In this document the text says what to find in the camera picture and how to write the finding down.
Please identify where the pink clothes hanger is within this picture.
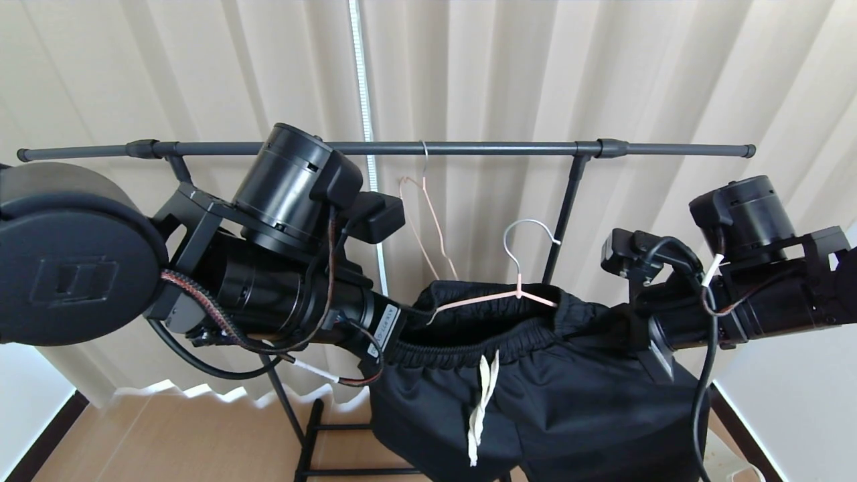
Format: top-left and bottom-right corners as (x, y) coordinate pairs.
(400, 141), (459, 282)
(427, 220), (562, 323)

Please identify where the black garment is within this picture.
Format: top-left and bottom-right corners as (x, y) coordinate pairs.
(367, 280), (710, 482)

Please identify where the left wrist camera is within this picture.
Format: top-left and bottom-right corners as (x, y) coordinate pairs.
(341, 191), (406, 245)

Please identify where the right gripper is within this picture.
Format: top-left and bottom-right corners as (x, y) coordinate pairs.
(633, 264), (846, 386)

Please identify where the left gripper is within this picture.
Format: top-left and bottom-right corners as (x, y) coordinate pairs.
(198, 231), (404, 377)

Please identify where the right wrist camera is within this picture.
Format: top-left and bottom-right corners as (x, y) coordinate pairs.
(601, 228), (704, 315)

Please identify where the black clothes rack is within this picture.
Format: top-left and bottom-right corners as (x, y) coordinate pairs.
(17, 139), (756, 482)

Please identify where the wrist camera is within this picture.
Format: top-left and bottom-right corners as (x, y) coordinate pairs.
(601, 228), (704, 315)
(341, 191), (406, 245)

